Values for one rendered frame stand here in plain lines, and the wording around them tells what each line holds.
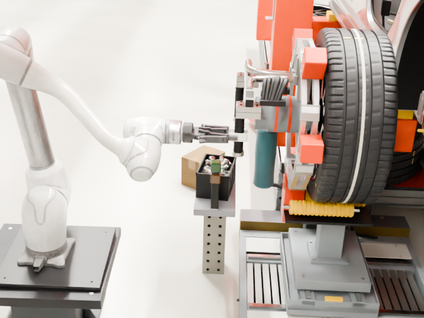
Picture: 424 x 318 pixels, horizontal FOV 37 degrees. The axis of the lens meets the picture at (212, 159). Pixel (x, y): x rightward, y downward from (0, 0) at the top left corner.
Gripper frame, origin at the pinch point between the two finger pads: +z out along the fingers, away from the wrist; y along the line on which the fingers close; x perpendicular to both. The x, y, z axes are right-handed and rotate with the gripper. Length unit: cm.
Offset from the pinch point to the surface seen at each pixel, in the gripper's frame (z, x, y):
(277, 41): 16, 19, -60
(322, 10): 79, -34, -388
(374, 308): 57, -68, 8
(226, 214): -2.7, -39.3, -10.4
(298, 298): 27, -68, 4
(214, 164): -8.5, -17.4, -10.1
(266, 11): 20, -9, -252
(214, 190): -8.1, -28.7, -10.6
